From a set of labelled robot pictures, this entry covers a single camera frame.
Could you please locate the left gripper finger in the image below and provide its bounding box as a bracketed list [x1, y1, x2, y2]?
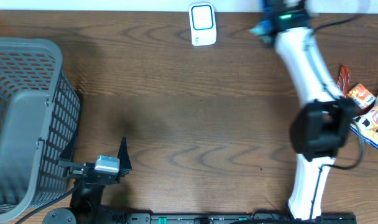
[118, 137, 132, 171]
[58, 128, 79, 161]

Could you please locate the grey plastic shopping basket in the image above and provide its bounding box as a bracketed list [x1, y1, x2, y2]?
[0, 37, 81, 223]

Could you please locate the yellow snack bag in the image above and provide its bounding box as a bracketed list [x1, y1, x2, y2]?
[350, 95, 378, 150]

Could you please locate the white barcode scanner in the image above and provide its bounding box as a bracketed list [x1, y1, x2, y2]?
[188, 2, 217, 47]

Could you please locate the orange tissue pack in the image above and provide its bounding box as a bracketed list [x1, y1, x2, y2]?
[347, 83, 376, 110]

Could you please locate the light blue tissue packet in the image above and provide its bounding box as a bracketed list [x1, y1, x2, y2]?
[249, 20, 271, 37]

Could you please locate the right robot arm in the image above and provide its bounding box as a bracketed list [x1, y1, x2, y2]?
[255, 1, 355, 221]

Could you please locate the red chocolate bar wrapper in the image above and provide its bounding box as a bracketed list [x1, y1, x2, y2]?
[336, 65, 351, 97]

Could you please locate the black mounting rail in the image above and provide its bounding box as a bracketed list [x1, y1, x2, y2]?
[125, 210, 357, 224]

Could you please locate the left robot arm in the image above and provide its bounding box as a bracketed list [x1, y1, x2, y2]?
[43, 131, 132, 224]

